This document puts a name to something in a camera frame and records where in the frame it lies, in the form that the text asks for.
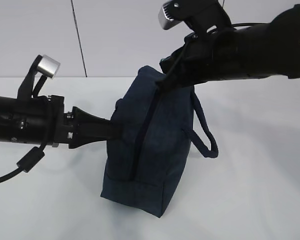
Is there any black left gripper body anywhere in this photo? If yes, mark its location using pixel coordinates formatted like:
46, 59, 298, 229
47, 95, 75, 149

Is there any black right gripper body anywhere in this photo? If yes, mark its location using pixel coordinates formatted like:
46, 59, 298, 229
165, 34, 215, 86

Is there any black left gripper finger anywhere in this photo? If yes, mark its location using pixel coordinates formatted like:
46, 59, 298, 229
71, 106, 123, 149

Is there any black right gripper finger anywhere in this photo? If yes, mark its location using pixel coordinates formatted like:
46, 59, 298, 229
156, 53, 190, 94

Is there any navy blue lunch bag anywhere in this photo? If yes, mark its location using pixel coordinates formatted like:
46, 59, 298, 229
101, 65, 219, 218

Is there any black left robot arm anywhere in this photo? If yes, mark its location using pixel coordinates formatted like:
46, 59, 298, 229
0, 95, 123, 149

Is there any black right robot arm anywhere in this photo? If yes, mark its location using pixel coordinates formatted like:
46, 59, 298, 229
157, 0, 300, 92

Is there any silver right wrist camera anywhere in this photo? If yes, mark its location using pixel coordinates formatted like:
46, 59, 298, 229
157, 0, 233, 36

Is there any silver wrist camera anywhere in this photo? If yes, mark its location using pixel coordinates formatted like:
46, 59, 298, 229
16, 54, 61, 100
157, 0, 233, 36

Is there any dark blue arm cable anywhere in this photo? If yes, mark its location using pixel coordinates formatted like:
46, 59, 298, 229
231, 22, 266, 30

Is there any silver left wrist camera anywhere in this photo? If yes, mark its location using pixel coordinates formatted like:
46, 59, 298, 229
16, 54, 61, 100

